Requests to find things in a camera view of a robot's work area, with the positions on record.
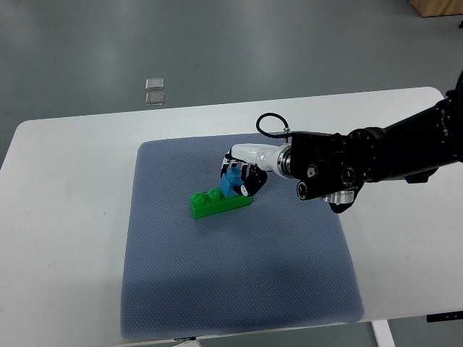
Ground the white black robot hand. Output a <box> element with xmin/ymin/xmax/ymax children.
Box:
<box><xmin>220</xmin><ymin>143</ymin><xmax>294</xmax><ymax>197</ymax></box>

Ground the blue toy block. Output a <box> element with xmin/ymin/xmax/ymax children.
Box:
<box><xmin>220</xmin><ymin>167</ymin><xmax>243</xmax><ymax>198</ymax></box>

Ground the green four-stud toy block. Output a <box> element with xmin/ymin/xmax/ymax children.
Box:
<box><xmin>190</xmin><ymin>188</ymin><xmax>252</xmax><ymax>220</ymax></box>

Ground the blue-grey fabric mat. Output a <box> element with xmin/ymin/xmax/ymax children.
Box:
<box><xmin>121</xmin><ymin>134</ymin><xmax>364</xmax><ymax>339</ymax></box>

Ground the upper metal floor plate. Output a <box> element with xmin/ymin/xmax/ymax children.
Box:
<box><xmin>145</xmin><ymin>77</ymin><xmax>164</xmax><ymax>90</ymax></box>

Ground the white table leg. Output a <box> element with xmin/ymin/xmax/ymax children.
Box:
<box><xmin>371</xmin><ymin>320</ymin><xmax>396</xmax><ymax>347</ymax></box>

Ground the wooden box corner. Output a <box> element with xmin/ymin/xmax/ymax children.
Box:
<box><xmin>409</xmin><ymin>0</ymin><xmax>462</xmax><ymax>17</ymax></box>

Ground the black desk control panel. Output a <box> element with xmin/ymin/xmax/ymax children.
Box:
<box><xmin>426</xmin><ymin>312</ymin><xmax>463</xmax><ymax>323</ymax></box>

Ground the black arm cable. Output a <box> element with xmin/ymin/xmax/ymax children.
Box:
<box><xmin>255</xmin><ymin>113</ymin><xmax>292</xmax><ymax>140</ymax></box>

